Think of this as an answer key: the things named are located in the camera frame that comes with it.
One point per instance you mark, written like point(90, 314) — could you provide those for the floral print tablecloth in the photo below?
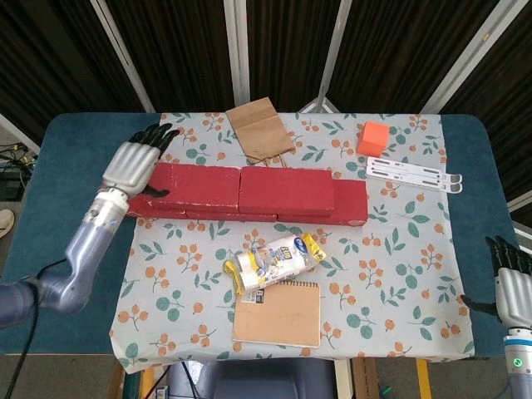
point(357, 287)

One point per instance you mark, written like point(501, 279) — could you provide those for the white partition frame post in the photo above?
point(338, 45)
point(124, 58)
point(237, 50)
point(461, 58)

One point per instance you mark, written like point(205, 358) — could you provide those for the dark pleated curtain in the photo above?
point(183, 50)

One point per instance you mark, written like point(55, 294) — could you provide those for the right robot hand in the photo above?
point(515, 291)

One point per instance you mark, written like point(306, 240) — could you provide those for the kraft spiral notebook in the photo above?
point(278, 316)

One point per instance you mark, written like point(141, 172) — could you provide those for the beige slipper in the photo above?
point(6, 222)

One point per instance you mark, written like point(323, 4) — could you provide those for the orange foam cube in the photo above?
point(372, 139)

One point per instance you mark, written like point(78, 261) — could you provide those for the grey tripod stand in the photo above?
point(320, 104)

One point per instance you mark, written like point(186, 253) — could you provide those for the grey-blue robot torso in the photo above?
point(257, 380)

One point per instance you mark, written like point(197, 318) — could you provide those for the red brick with chipped corner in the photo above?
point(351, 199)

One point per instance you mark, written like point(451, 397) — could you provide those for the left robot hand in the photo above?
point(129, 166)

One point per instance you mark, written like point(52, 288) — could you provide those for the plastic pack of white rolls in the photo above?
point(274, 259)

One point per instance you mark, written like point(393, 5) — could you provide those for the brown paper bag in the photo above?
point(259, 129)

